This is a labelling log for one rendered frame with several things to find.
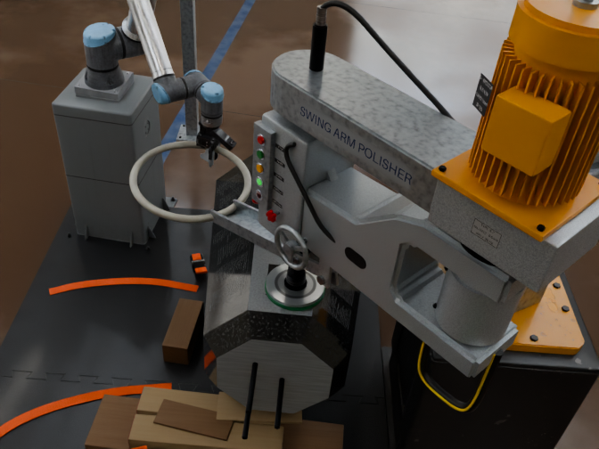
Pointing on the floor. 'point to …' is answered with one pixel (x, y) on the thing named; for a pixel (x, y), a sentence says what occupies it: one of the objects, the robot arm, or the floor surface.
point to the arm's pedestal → (111, 160)
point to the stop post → (189, 69)
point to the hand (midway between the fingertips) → (214, 161)
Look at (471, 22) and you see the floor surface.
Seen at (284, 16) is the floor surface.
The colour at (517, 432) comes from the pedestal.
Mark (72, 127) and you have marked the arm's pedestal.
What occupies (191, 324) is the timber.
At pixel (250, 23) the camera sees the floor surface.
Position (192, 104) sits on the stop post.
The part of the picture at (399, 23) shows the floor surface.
